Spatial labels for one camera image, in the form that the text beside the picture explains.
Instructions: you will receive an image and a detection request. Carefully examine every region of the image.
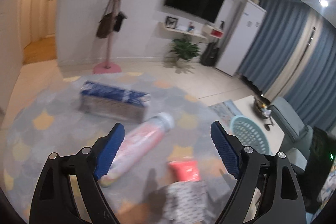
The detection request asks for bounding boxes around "pink white cylinder can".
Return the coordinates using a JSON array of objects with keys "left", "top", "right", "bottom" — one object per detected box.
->
[{"left": 98, "top": 113, "right": 174, "bottom": 187}]

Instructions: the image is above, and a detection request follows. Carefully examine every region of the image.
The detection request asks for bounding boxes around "light blue perforated trash basket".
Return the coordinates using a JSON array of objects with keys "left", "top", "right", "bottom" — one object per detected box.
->
[{"left": 230, "top": 115, "right": 270, "bottom": 155}]

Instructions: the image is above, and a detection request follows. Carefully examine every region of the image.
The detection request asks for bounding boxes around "teal sofa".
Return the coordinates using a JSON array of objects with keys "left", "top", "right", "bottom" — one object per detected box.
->
[{"left": 269, "top": 97, "right": 313, "bottom": 173}]

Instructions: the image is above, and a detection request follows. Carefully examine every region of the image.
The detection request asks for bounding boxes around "blue patterned rug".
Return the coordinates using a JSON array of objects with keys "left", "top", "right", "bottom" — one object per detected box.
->
[{"left": 210, "top": 100, "right": 242, "bottom": 130}]

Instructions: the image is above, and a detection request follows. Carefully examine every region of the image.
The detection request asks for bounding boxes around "dark bowl with items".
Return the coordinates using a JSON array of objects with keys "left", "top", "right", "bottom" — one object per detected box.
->
[{"left": 253, "top": 98, "right": 272, "bottom": 119}]

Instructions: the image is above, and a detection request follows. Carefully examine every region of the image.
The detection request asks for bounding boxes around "white coffee table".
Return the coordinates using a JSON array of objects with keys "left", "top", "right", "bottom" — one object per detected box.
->
[{"left": 233, "top": 96, "right": 285, "bottom": 155}]

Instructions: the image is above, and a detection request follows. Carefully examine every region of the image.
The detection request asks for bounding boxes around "blue window curtain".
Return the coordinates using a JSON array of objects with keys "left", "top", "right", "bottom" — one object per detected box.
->
[{"left": 238, "top": 0, "right": 335, "bottom": 131}]

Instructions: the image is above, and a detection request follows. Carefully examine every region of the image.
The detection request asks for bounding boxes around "pink snack packet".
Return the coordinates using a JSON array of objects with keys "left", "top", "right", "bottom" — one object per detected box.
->
[{"left": 168, "top": 160, "right": 201, "bottom": 182}]

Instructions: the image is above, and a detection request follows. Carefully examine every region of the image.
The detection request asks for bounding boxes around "grey patterned box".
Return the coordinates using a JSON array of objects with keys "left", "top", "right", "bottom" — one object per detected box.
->
[{"left": 163, "top": 181, "right": 207, "bottom": 223}]

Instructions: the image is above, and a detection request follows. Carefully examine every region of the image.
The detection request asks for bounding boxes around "grey cat pattern round rug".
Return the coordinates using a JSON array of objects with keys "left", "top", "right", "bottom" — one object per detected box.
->
[{"left": 3, "top": 73, "right": 236, "bottom": 223}]

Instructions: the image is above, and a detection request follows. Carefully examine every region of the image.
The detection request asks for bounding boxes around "blue wrapped long box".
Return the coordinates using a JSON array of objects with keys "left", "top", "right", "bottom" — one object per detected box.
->
[{"left": 80, "top": 81, "right": 151, "bottom": 123}]

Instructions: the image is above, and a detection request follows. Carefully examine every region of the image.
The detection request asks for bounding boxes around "white refrigerator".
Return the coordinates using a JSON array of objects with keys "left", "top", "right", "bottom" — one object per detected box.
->
[{"left": 215, "top": 0, "right": 266, "bottom": 76}]

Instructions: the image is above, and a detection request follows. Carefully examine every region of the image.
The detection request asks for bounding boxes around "green potted plant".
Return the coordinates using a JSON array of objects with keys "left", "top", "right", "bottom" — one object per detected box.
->
[{"left": 170, "top": 35, "right": 201, "bottom": 68}]

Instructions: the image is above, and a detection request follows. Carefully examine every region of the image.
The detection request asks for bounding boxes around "pink coat rack stand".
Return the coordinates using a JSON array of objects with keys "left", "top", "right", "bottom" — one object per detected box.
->
[{"left": 93, "top": 0, "right": 121, "bottom": 74}]

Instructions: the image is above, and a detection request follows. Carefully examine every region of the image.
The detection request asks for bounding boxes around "framed butterfly picture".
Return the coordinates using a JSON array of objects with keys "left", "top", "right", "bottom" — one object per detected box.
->
[{"left": 165, "top": 16, "right": 178, "bottom": 29}]

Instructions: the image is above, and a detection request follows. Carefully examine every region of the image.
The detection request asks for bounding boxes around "brown hanging bag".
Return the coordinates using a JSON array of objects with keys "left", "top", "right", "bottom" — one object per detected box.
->
[{"left": 96, "top": 13, "right": 113, "bottom": 39}]

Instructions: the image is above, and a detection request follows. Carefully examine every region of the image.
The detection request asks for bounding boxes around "black hanging bag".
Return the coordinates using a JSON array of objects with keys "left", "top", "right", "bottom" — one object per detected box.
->
[{"left": 113, "top": 11, "right": 127, "bottom": 32}]

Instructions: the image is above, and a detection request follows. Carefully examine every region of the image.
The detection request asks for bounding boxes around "red and white wall box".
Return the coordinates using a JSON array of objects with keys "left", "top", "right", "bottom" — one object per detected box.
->
[{"left": 202, "top": 24, "right": 223, "bottom": 39}]

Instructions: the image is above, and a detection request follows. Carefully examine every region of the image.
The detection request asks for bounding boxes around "white wall shelf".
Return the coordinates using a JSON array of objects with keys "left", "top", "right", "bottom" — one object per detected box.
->
[{"left": 158, "top": 22, "right": 208, "bottom": 41}]

